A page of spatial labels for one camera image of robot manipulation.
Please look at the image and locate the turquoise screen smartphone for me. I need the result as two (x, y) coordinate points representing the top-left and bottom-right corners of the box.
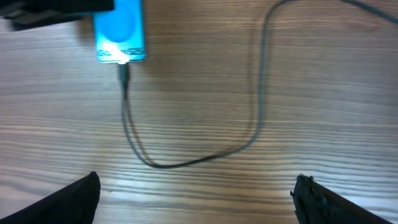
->
(93, 0), (147, 64)

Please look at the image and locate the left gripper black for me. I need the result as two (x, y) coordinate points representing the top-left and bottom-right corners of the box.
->
(1, 0), (115, 31)

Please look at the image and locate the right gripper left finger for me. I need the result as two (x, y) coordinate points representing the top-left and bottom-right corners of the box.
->
(1, 171), (101, 224)

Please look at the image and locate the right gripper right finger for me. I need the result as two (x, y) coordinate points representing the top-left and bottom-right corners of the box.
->
(290, 174), (392, 224)

